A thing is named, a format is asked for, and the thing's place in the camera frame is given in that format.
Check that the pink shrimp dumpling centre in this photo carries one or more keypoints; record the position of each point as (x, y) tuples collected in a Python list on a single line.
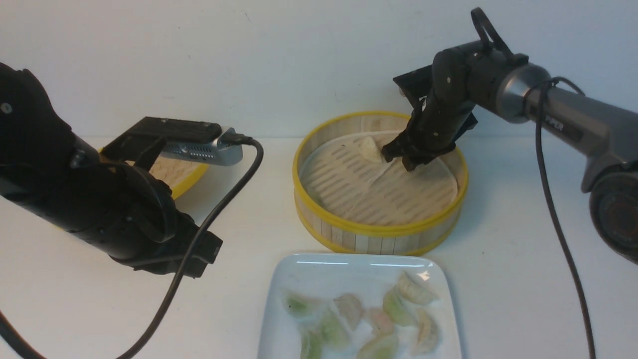
[(380, 322)]

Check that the black gripper camera left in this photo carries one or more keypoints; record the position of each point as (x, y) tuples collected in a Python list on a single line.
[(134, 220)]

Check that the green dumpling upper right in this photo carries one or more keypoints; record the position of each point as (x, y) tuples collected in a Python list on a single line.
[(397, 311)]

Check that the green dumpling far left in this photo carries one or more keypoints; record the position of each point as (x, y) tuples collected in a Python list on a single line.
[(301, 307)]

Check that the green dumpling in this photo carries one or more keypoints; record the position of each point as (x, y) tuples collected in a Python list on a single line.
[(311, 342), (332, 333), (301, 307), (397, 311), (382, 347)]

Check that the black camera cable camera left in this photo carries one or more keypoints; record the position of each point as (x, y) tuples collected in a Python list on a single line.
[(24, 350)]

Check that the white steamer liner sheet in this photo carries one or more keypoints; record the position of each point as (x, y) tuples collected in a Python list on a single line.
[(340, 181)]

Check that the pale pink dumpling centre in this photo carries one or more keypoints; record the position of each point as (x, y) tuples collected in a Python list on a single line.
[(350, 308)]

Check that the green dumpling lower centre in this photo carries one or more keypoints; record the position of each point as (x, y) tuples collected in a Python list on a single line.
[(332, 333)]

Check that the pale dumpling right edge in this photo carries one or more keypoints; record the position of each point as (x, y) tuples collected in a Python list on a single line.
[(427, 339)]

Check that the green dumpling bottom centre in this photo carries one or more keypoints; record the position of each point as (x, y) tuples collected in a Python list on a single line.
[(382, 347)]

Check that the white square plate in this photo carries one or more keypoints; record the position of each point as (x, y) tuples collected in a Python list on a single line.
[(369, 277)]

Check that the yellow rimmed bamboo steamer basket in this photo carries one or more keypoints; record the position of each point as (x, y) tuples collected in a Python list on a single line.
[(342, 236)]

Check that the silver wrist camera camera left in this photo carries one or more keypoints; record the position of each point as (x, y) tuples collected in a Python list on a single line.
[(218, 152)]

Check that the yellow rimmed woven steamer lid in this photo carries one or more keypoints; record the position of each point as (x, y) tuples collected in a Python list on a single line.
[(178, 175)]

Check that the pale dumpling top right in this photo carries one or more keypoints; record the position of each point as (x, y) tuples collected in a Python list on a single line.
[(414, 291)]

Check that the white steamed dumpling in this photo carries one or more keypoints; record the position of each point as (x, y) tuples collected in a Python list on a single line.
[(369, 150)]

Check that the black robot arm camera left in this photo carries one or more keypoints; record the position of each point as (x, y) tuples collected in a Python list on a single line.
[(47, 169)]

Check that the black wrist camera camera right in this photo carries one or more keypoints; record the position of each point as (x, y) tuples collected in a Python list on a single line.
[(415, 85)]

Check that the black gripper camera right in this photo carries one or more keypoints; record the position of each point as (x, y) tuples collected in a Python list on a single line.
[(453, 95)]

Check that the green dumpling bottom left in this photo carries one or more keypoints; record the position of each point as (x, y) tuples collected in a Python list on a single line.
[(311, 342)]

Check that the grey black robot arm camera right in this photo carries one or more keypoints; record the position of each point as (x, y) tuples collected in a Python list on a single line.
[(518, 91)]

